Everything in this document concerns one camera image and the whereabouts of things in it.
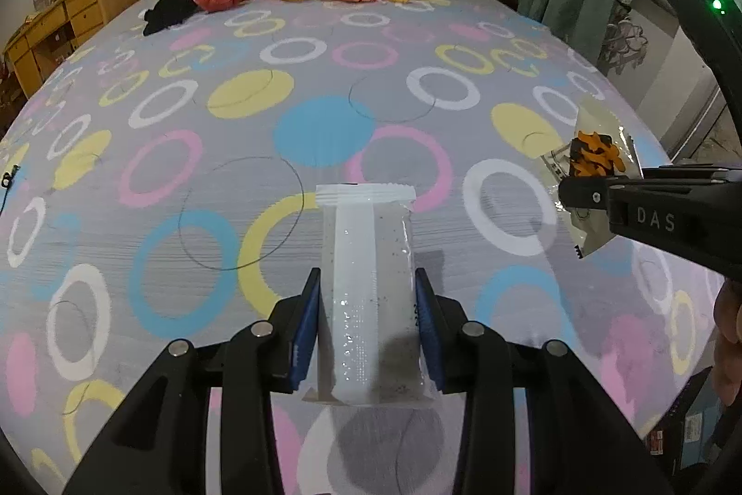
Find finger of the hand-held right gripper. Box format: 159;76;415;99
558;167;730;213

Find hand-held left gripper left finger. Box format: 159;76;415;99
61;268;321;495

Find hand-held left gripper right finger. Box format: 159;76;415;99
414;268;673;495

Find orange and black snack wrapper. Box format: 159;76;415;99
544;96;643;259

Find clear plastic packet white strip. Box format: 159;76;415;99
301;183;435;407

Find person's right hand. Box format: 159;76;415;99
712;279;742;407

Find floral cloth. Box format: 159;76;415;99
603;0;651;74

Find circle-print bed sheet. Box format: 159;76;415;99
0;0;716;495

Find dark box with labels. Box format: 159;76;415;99
638;366;732;474

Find black and white plush toy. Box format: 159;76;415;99
141;0;202;37

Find wooden dresser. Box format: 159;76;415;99
2;0;150;97

